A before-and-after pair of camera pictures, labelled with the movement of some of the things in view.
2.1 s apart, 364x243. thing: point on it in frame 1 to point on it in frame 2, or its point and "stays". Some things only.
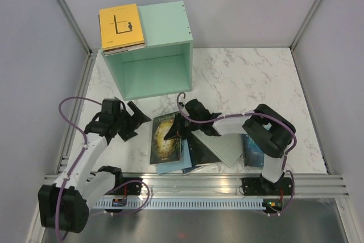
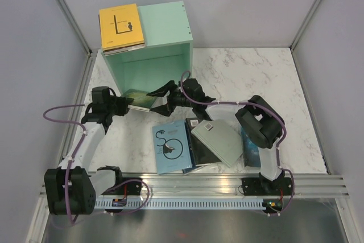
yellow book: x=121 y=29 stays
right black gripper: x=177 y=129 to x=168 y=108
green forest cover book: x=162 y=150 to x=141 y=101
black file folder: x=202 y=155 stays
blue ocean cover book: x=253 y=156 stays
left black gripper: x=138 y=117 to x=123 y=103
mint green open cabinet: x=165 y=65 stays
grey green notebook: x=228 y=147 stays
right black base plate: x=263 y=186 stays
